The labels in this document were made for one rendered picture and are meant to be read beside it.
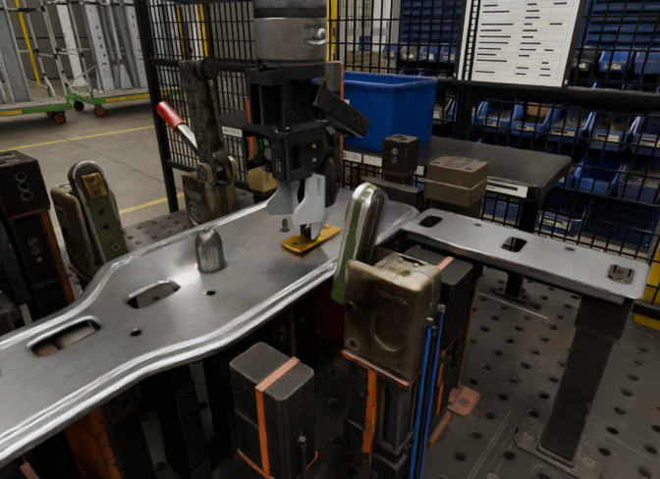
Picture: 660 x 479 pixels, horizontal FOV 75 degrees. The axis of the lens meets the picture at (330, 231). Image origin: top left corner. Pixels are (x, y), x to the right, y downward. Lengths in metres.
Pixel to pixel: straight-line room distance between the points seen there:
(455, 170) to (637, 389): 0.49
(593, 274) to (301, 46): 0.41
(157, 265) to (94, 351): 0.15
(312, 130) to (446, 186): 0.30
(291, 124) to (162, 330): 0.24
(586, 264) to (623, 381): 0.38
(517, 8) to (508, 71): 0.11
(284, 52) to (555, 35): 0.61
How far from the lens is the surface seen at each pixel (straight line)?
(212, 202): 0.68
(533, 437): 0.77
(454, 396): 0.78
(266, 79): 0.45
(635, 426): 0.87
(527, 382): 0.86
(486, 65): 0.99
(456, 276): 0.55
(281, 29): 0.46
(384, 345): 0.46
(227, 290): 0.48
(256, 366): 0.40
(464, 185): 0.70
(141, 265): 0.56
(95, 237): 0.61
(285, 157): 0.46
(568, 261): 0.60
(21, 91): 7.74
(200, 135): 0.66
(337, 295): 0.47
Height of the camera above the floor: 1.26
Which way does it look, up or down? 25 degrees down
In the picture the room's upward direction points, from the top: straight up
